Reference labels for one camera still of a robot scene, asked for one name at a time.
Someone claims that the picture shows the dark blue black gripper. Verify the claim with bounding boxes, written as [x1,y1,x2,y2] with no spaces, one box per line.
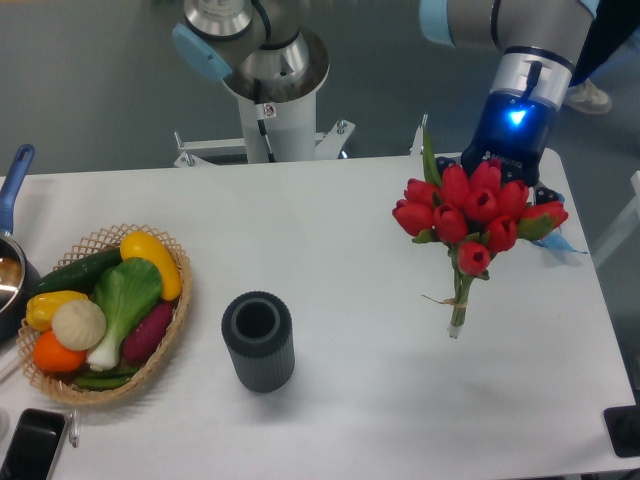
[435,93,561,205]

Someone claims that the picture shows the red tulip bouquet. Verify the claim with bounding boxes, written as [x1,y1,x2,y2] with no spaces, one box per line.
[392,126,569,339]

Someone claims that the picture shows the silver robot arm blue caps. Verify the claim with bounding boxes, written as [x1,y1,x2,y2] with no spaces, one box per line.
[172,1,596,204]

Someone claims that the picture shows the blue ribbon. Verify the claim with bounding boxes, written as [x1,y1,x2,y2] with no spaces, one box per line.
[533,193,586,254]

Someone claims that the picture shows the white sneaker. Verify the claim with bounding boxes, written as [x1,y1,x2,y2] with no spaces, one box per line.
[563,80,612,115]

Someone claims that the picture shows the black device at edge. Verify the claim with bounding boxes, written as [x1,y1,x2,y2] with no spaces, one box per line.
[603,405,639,458]

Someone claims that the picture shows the dark grey ribbed vase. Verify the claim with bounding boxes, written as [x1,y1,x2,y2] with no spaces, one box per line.
[221,291,295,393]

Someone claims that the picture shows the purple sweet potato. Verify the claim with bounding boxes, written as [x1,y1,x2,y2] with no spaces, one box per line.
[122,302,173,365]

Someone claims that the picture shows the green bok choy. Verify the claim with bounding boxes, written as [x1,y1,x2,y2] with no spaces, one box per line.
[87,258,162,371]

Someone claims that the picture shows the woven wicker basket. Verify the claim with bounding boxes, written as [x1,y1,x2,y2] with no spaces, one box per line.
[16,224,192,406]

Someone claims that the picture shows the green cucumber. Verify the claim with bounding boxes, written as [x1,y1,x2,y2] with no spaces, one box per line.
[32,249,122,294]

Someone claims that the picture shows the cream steamed bun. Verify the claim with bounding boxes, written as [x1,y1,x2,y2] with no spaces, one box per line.
[51,300,106,351]

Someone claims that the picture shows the green pea pods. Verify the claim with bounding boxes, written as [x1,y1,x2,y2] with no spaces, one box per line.
[72,368,138,391]

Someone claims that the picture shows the yellow bell pepper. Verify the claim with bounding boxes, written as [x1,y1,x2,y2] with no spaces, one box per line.
[26,290,89,332]

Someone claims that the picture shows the orange fruit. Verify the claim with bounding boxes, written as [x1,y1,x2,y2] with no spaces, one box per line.
[32,330,86,373]

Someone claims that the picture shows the silver metal clip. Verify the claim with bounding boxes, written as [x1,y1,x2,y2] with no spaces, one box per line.
[68,409,80,448]

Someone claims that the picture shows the black smartphone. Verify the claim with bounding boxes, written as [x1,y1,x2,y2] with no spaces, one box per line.
[1,408,67,480]

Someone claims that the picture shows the white frame at right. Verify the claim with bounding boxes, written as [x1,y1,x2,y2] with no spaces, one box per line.
[592,171,639,268]

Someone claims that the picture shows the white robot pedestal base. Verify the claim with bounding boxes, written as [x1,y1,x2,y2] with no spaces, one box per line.
[172,27,429,169]

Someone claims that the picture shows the blue handled saucepan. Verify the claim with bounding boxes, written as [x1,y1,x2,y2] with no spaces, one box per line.
[1,144,40,343]

